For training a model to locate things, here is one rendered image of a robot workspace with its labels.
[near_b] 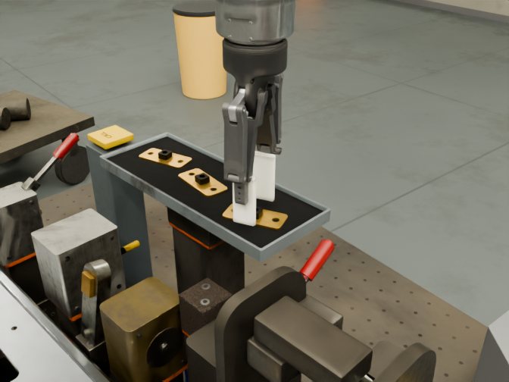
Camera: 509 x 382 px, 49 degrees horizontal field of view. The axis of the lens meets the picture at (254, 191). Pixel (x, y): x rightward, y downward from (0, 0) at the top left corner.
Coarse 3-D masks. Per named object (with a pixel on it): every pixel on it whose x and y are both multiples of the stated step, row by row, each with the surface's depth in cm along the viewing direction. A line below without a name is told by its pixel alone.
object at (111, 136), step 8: (112, 128) 102; (120, 128) 102; (88, 136) 100; (96, 136) 99; (104, 136) 99; (112, 136) 99; (120, 136) 99; (128, 136) 100; (96, 144) 99; (104, 144) 97; (112, 144) 98
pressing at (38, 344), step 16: (0, 272) 91; (0, 288) 88; (16, 288) 87; (0, 304) 85; (16, 304) 85; (32, 304) 84; (0, 320) 82; (16, 320) 82; (32, 320) 82; (48, 320) 81; (0, 336) 79; (16, 336) 79; (32, 336) 79; (48, 336) 79; (64, 336) 78; (16, 352) 76; (32, 352) 76; (48, 352) 76; (64, 352) 76; (80, 352) 76; (16, 368) 74; (32, 368) 74; (48, 368) 74; (64, 368) 74; (80, 368) 74; (96, 368) 73
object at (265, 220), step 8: (232, 208) 78; (256, 208) 76; (224, 216) 76; (232, 216) 76; (256, 216) 75; (264, 216) 76; (272, 216) 76; (280, 216) 76; (256, 224) 74; (264, 224) 74; (272, 224) 74; (280, 224) 74
